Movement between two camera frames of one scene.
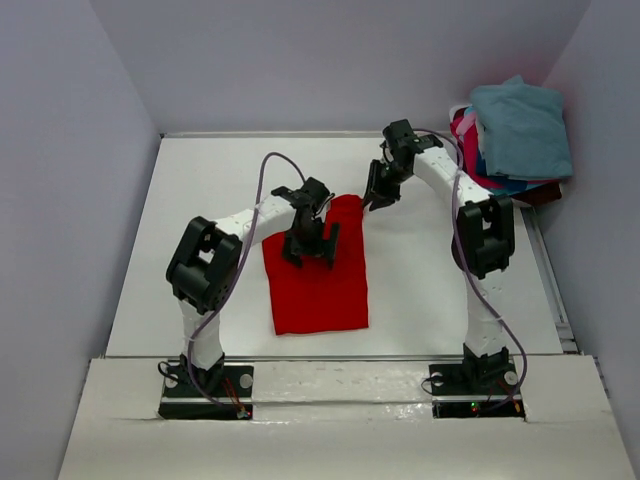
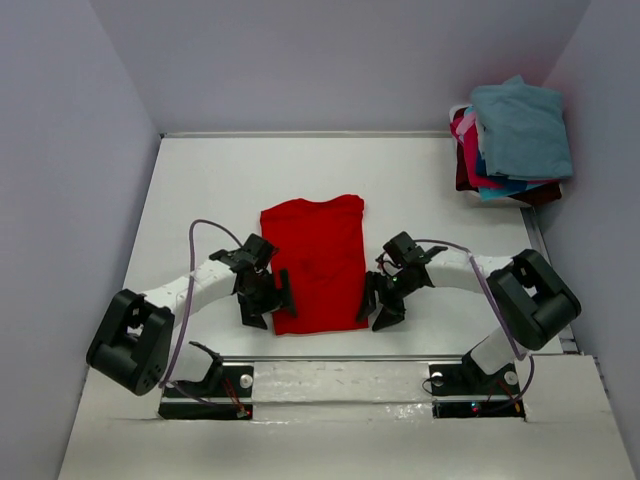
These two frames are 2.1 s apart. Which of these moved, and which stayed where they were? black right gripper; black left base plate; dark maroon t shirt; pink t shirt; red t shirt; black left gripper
Moved: black right gripper; black left gripper
Stayed: red t shirt; black left base plate; pink t shirt; dark maroon t shirt
